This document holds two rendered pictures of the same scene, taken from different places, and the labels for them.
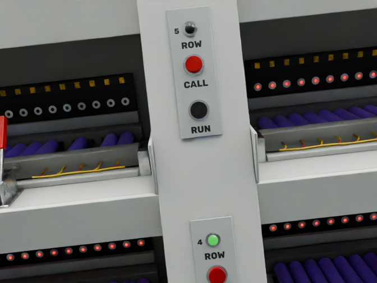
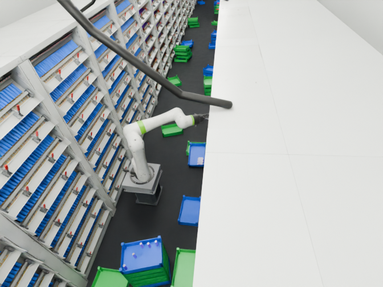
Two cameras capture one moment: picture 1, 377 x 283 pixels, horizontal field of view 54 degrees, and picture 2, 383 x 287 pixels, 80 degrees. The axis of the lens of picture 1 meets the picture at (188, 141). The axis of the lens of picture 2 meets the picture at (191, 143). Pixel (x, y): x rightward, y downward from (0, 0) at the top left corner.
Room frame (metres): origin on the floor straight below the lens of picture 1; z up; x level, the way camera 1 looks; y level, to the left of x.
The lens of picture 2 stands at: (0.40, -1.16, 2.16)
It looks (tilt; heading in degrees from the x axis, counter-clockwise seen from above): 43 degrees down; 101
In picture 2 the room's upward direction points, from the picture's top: 6 degrees counter-clockwise
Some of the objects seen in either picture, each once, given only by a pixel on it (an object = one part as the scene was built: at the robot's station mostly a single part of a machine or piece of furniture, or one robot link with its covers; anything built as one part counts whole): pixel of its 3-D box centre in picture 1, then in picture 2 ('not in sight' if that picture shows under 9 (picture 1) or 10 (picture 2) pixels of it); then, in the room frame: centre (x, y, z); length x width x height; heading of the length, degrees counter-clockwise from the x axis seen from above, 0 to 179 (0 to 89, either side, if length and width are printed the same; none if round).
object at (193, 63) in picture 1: (193, 65); not in sight; (0.35, -0.01, 1.01); 0.02 x 0.01 x 0.02; 90
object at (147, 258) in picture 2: not in sight; (142, 254); (-0.18, -0.57, 0.44); 0.30 x 0.20 x 0.08; 16
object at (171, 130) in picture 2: not in sight; (171, 128); (-0.36, 1.35, 0.04); 0.30 x 0.20 x 0.08; 18
